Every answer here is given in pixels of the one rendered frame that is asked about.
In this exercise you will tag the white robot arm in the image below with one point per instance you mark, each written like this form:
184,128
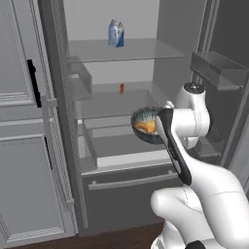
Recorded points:
207,194

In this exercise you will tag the dark grey ribbed bowl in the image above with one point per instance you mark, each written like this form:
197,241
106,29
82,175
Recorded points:
142,114

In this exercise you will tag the golden chicken drumstick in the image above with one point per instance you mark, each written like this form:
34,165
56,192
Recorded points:
146,126

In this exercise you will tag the clear fridge crisper drawer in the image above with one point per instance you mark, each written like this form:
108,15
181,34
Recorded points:
129,152

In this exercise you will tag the glass fridge shelf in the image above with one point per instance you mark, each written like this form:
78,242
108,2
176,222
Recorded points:
103,103
136,50

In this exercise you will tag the grey left fridge door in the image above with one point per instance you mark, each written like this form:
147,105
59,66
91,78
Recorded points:
55,64

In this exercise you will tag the grey fridge door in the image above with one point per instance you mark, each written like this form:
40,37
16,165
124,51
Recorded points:
55,64
231,32

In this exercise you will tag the grey fridge body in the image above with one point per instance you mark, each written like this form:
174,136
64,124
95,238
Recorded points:
175,39

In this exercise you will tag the grey right fridge door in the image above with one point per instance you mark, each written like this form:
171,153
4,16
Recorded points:
231,32

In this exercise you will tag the small red chili pepper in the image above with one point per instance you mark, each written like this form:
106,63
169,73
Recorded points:
122,88

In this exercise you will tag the clear door bin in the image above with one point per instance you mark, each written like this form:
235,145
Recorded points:
220,69
81,78

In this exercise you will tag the grey freezer drawer front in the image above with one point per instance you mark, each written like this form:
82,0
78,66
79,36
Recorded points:
123,204

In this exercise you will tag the blue white milk carton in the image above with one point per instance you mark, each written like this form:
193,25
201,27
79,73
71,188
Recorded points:
115,33

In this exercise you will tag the grey low cabinet door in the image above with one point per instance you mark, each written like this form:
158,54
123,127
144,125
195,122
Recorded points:
26,181

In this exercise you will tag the grey tall cabinet door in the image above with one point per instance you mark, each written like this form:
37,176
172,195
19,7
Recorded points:
14,58

